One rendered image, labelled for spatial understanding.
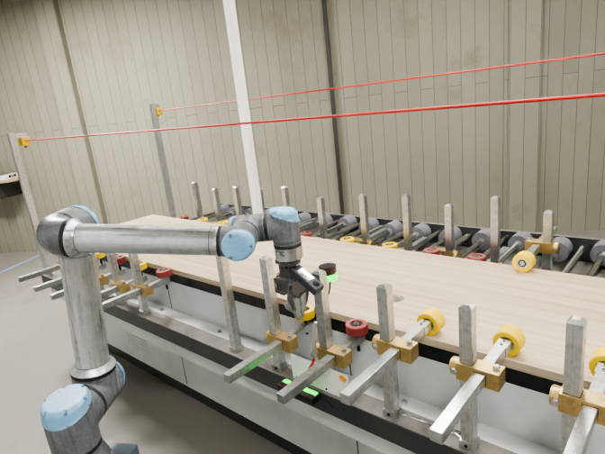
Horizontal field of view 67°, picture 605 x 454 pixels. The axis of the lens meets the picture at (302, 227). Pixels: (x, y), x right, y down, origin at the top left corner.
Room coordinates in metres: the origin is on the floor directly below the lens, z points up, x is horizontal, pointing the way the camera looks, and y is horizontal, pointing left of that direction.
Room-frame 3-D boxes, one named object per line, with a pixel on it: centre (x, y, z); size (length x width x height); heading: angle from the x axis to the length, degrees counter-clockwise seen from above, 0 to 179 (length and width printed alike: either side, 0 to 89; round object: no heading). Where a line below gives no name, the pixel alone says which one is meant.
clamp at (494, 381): (1.08, -0.42, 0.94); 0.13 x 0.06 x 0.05; 48
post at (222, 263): (1.78, 0.34, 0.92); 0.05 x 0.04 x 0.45; 48
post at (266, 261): (1.60, 0.15, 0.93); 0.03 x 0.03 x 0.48; 48
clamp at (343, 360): (1.42, -0.06, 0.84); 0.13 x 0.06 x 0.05; 48
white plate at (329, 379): (1.43, 0.00, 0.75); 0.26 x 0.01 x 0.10; 48
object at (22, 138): (3.19, 1.83, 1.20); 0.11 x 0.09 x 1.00; 138
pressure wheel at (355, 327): (1.50, -0.15, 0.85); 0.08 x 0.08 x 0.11
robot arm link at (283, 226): (1.41, 0.06, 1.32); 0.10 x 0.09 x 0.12; 86
